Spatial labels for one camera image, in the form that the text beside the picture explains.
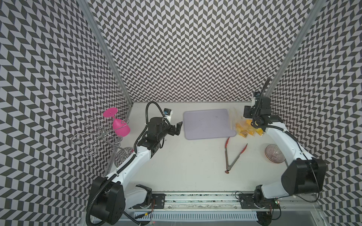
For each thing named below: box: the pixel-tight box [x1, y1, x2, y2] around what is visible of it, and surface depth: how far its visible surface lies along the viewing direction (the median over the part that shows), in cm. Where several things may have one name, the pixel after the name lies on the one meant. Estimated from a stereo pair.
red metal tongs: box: [224, 137, 248, 174], surface depth 88 cm
